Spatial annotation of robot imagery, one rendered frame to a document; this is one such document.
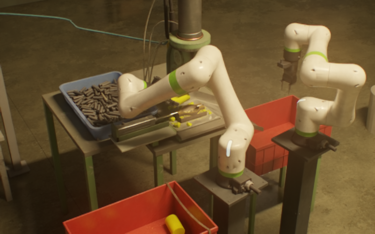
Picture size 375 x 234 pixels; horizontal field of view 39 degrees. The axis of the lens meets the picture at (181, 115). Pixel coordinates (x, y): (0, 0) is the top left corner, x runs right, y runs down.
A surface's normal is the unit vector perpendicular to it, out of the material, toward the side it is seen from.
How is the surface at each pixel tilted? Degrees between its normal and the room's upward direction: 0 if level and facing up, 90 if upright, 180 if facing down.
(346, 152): 0
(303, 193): 90
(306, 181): 90
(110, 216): 90
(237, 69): 0
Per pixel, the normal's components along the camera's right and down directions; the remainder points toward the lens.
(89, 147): -0.01, -0.85
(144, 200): 0.51, 0.44
